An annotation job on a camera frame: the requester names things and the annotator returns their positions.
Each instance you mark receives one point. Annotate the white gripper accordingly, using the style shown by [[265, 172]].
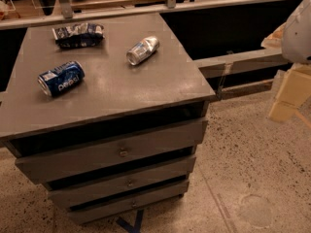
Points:
[[298, 36]]

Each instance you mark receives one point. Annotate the silver redbull can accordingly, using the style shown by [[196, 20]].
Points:
[[142, 50]]

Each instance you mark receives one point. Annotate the blue pepsi can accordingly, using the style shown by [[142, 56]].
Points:
[[61, 79]]

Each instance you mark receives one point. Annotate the grey drawer cabinet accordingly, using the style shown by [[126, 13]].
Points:
[[114, 100]]

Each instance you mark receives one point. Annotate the bottom grey drawer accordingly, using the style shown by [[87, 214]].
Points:
[[130, 202]]

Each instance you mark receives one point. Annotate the grey drawer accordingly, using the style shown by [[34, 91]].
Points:
[[56, 165], [130, 202], [141, 173]]

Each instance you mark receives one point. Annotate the top grey drawer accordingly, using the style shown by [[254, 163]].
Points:
[[56, 165]]

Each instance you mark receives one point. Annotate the middle grey drawer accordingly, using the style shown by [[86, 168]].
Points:
[[141, 173]]

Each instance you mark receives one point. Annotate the grey metal railing frame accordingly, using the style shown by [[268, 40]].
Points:
[[223, 38]]

